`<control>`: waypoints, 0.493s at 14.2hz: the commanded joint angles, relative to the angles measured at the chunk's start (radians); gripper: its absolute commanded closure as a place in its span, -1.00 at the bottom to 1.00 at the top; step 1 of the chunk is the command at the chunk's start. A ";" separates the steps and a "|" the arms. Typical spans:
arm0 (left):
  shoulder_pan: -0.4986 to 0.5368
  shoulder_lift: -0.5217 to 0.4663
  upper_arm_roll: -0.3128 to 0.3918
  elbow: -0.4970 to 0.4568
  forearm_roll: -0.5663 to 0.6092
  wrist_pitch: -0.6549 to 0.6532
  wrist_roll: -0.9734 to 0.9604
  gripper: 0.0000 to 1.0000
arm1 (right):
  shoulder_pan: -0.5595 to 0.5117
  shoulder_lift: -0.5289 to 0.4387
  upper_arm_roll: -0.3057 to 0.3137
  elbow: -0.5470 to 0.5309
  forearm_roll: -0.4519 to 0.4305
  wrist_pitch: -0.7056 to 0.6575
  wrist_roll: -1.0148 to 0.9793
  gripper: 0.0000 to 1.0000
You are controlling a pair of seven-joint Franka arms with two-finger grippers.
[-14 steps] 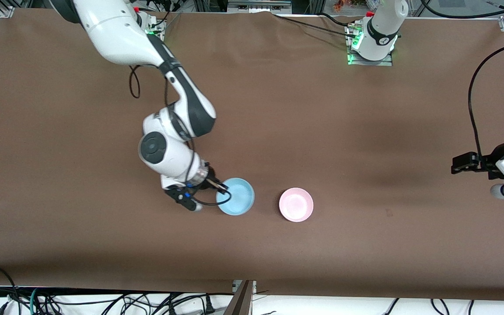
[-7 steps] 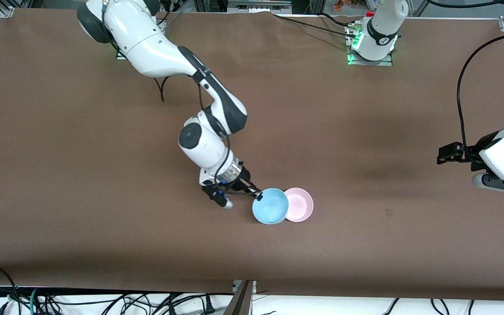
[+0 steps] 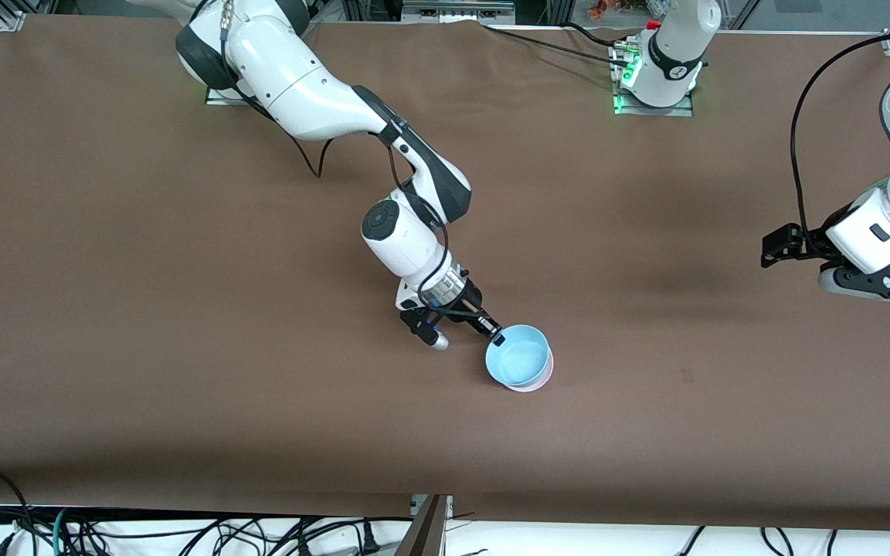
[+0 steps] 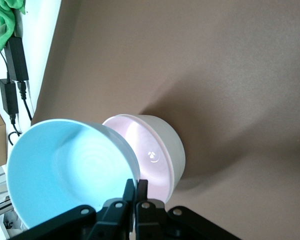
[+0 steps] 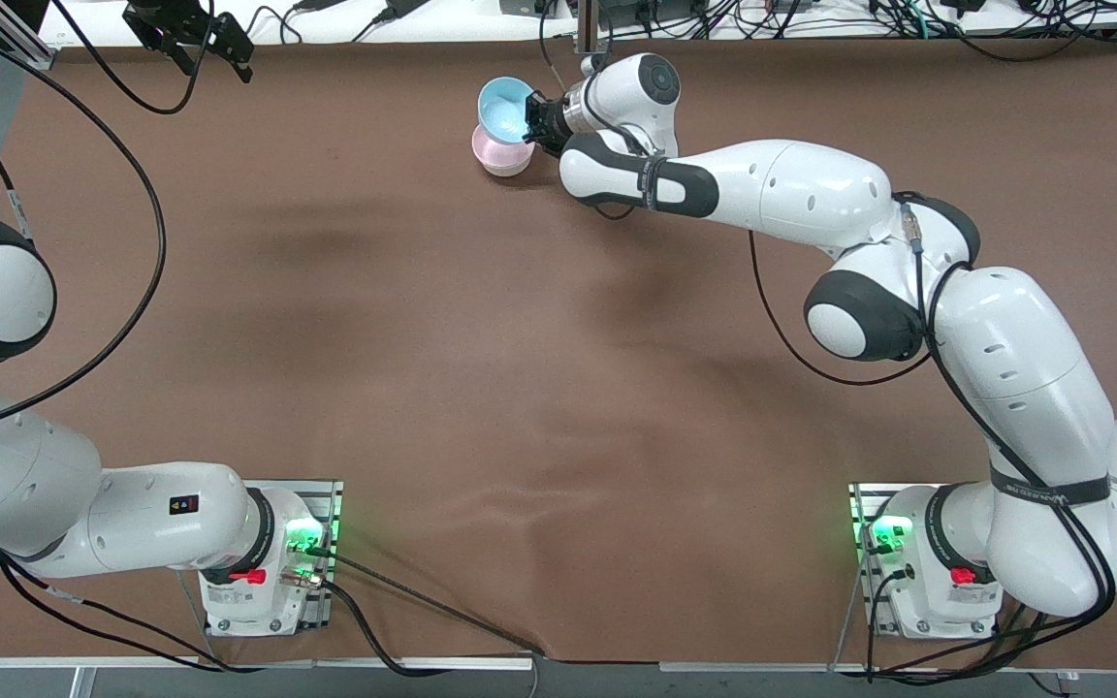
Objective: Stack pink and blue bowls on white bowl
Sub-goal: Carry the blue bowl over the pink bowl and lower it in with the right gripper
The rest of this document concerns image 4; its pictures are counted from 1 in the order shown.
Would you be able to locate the brown table cover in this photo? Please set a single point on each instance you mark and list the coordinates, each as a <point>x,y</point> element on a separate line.
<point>215,75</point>

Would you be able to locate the white bowl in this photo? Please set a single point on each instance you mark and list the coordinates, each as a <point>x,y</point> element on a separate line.
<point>170,142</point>

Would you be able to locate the small black power adapter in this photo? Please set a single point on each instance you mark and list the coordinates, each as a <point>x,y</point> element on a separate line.
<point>8,95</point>

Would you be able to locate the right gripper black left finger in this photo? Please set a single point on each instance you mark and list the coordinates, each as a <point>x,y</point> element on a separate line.
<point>120,212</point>

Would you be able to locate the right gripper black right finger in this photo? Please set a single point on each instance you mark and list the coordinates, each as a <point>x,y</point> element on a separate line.
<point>150,217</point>

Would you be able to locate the green cloth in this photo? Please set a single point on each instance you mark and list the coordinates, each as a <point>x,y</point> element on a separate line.
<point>5,22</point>

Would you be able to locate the large black power adapter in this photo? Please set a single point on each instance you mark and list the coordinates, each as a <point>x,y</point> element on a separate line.
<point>16,60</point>

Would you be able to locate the pink plate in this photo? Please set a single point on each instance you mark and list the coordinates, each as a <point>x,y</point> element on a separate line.
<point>145,140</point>

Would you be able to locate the blue bowl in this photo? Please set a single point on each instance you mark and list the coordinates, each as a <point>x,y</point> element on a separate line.
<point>52,162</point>

